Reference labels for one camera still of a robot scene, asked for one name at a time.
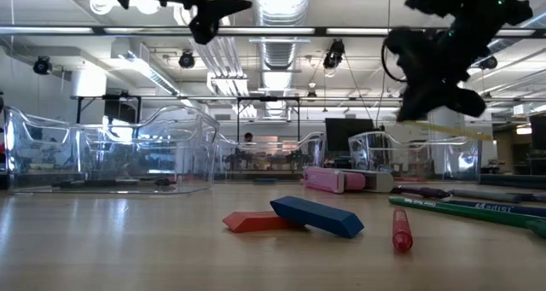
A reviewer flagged green coloured pencil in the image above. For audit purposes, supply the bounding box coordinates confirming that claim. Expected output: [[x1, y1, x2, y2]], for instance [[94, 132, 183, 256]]
[[387, 195, 539, 230]]

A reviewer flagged silver ceiling air duct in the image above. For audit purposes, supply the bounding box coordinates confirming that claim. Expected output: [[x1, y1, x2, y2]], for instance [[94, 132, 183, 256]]
[[251, 0, 312, 119]]

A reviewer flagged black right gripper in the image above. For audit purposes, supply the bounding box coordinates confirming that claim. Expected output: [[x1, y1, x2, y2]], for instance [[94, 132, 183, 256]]
[[386, 28, 487, 123]]

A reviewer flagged black aluminium rig frame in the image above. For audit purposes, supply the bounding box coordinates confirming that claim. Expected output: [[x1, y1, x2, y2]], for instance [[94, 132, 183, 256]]
[[0, 25, 546, 38]]

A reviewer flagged black background rig frame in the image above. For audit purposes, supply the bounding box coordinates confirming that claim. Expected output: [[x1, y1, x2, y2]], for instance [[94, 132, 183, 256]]
[[235, 96, 302, 143], [75, 94, 143, 125]]

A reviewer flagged yellow pencil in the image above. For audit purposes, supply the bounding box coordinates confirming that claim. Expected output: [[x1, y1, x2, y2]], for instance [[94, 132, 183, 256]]
[[399, 119, 495, 142]]

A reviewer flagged pink and white eraser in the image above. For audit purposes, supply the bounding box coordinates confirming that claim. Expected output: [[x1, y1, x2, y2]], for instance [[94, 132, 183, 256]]
[[300, 166, 395, 195]]

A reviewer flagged grey pen with black cap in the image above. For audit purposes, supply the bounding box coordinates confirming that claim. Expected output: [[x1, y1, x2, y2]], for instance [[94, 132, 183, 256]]
[[138, 176, 177, 188]]

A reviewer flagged red crayon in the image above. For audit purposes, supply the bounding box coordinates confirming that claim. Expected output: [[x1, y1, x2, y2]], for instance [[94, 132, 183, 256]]
[[392, 207, 414, 253]]

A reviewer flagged red eraser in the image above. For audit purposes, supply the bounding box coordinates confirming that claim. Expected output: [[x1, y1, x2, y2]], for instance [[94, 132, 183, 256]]
[[221, 209, 306, 234]]

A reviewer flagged black camera cable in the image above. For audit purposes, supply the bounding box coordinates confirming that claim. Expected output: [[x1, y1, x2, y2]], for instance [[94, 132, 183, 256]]
[[380, 38, 406, 84]]

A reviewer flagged blue coloured pencil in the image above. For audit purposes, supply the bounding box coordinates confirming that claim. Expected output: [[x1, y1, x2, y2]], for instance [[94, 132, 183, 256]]
[[443, 199, 546, 218]]

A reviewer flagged white building pillar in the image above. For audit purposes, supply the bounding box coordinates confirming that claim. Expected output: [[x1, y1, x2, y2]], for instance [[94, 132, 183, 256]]
[[70, 67, 107, 125], [427, 105, 466, 177]]

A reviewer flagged clear plastic bin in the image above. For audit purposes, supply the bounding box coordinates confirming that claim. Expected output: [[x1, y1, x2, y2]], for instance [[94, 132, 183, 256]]
[[3, 104, 221, 195], [215, 131, 328, 184], [348, 131, 485, 184]]

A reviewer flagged black monitor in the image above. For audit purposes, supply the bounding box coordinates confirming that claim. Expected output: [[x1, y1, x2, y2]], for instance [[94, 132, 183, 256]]
[[530, 113, 546, 152], [324, 118, 375, 154]]

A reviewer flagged large blue eraser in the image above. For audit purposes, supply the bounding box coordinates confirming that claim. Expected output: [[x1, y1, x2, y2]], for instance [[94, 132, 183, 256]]
[[269, 195, 365, 240]]

